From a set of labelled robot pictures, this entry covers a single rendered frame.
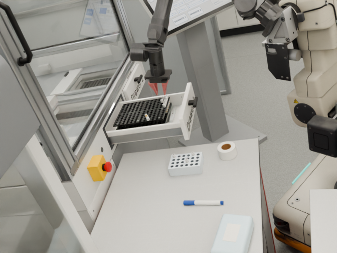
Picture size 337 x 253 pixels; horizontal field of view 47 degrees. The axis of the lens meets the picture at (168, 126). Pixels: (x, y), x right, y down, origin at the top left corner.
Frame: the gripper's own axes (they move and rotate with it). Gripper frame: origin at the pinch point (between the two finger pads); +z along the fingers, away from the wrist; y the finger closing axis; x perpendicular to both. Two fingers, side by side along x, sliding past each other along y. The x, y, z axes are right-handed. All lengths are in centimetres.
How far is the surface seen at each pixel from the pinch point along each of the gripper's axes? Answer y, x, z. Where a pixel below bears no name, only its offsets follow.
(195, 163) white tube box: -17.3, 26.3, 15.0
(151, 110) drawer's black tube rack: 4.9, 1.0, 7.9
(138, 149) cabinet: 18.4, -8.9, 37.8
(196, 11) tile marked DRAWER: -2, -88, -3
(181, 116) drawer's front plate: -10.9, 13.5, 2.5
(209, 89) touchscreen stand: -6, -93, 52
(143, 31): 58, -168, 39
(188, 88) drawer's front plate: -10.1, -8.4, 2.8
